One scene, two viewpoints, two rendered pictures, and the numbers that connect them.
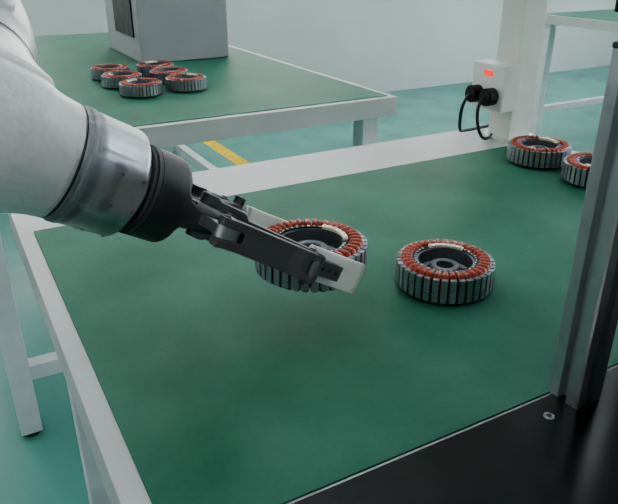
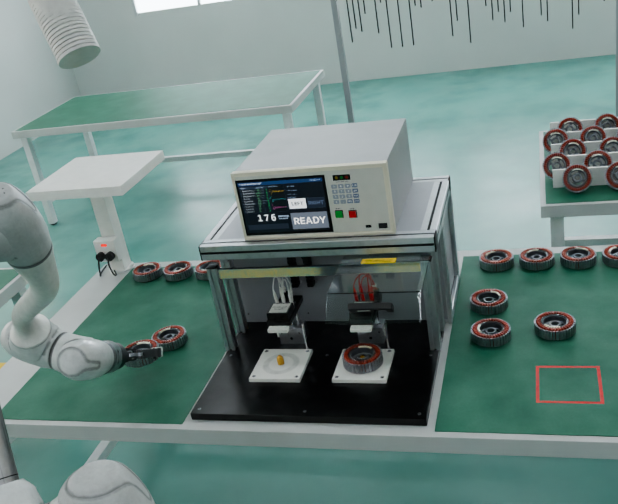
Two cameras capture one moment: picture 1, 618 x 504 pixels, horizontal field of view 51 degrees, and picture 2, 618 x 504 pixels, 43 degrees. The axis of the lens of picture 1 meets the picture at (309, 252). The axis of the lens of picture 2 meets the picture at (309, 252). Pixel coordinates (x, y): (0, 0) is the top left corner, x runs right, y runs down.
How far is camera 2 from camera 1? 1.84 m
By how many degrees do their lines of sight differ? 38
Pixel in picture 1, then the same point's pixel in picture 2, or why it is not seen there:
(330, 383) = (173, 383)
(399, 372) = (187, 370)
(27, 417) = not seen: outside the picture
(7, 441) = not seen: outside the picture
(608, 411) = (241, 346)
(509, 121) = (122, 261)
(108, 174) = (117, 353)
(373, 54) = not seen: outside the picture
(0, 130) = (106, 353)
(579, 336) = (227, 332)
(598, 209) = (218, 302)
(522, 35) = (111, 223)
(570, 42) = (17, 120)
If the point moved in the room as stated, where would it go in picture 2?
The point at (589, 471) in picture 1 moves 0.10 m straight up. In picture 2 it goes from (246, 359) to (239, 330)
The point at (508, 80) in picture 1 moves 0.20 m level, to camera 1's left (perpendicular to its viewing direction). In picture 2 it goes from (116, 245) to (70, 267)
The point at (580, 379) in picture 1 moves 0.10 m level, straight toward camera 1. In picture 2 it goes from (232, 342) to (241, 357)
